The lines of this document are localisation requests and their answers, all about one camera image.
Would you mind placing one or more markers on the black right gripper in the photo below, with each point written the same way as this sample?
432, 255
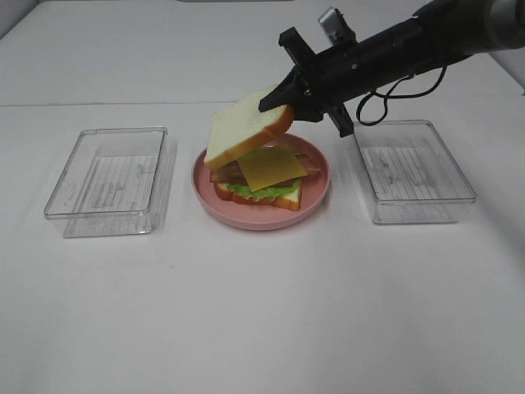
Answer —
318, 84

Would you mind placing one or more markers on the bread slice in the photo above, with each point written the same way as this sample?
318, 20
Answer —
241, 128
291, 203

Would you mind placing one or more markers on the bacon strip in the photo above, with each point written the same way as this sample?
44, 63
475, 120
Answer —
311, 168
230, 173

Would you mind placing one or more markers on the yellow cheese slice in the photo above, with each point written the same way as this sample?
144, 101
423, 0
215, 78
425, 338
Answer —
268, 166

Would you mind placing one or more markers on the green lettuce leaf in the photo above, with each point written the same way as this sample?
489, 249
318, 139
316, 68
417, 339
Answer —
269, 193

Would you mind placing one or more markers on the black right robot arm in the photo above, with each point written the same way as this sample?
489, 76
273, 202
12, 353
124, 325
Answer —
439, 34

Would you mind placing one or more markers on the pink round plate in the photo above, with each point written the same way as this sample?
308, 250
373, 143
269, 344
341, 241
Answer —
265, 217

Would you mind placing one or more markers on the right clear plastic tray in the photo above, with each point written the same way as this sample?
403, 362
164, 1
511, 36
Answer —
408, 175

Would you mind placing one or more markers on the clear plastic tray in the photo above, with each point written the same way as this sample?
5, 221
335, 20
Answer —
408, 175
116, 182

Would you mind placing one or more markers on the left clear plastic tray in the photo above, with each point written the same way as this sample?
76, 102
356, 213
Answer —
116, 182

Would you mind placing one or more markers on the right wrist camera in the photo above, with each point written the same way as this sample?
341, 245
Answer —
335, 27

